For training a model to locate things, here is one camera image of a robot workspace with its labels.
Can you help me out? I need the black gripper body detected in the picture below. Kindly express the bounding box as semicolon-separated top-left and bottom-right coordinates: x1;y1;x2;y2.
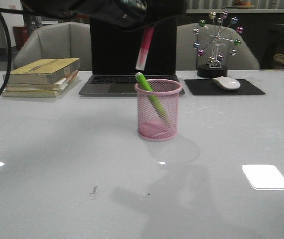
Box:
23;0;187;31

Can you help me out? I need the pink highlighter pen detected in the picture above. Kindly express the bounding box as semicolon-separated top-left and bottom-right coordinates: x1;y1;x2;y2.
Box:
136;26;154;71

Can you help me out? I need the green highlighter pen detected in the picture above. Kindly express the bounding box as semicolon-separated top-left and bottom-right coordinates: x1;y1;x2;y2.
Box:
135;72;170;126

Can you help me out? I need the pink mesh pen holder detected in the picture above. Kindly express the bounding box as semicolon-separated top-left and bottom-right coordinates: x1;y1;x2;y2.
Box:
135;79;182;141

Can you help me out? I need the grey open laptop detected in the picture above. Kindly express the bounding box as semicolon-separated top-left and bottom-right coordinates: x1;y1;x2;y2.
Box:
79;17;178;97

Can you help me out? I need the left grey armchair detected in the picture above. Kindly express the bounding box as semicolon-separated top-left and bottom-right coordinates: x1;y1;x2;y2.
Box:
13;22;92;71

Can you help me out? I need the grey armchair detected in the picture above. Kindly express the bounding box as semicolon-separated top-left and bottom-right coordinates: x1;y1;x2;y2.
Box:
176;22;260;70
13;22;92;71

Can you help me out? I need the walking person in background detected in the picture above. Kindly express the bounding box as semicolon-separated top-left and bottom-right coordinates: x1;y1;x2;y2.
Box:
23;14;43;34

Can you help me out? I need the ferris wheel desk toy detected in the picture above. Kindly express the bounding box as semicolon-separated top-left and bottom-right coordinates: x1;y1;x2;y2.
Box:
193;10;244;78

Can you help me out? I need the right grey armchair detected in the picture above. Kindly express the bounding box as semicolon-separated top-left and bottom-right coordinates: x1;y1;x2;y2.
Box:
176;22;260;70

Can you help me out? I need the middle cream book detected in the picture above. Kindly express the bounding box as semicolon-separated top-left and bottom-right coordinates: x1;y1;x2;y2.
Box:
5;70;78;91

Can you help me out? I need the top yellow book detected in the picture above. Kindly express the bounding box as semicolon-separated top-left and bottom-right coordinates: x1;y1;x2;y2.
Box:
8;58;80;85

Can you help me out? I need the yellow book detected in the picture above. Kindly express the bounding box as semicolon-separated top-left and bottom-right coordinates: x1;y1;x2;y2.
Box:
8;58;80;85
2;83;71;98

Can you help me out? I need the black mouse pad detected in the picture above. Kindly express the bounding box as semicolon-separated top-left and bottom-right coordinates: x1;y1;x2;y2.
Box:
184;79;266;96

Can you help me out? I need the red trash bin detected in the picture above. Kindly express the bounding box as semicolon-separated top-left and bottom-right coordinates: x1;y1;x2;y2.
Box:
12;26;29;50

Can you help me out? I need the fruit bowl on counter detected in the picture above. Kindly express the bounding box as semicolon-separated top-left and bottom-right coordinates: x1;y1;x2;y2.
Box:
232;0;255;9

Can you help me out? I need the white computer mouse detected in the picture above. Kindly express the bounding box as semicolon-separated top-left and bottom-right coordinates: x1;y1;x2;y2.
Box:
212;76;241;90

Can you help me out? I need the bottom yellow book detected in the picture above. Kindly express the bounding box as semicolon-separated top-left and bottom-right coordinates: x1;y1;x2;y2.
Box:
2;83;71;98

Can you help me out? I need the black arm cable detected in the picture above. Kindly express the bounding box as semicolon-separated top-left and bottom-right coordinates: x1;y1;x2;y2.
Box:
0;0;65;129

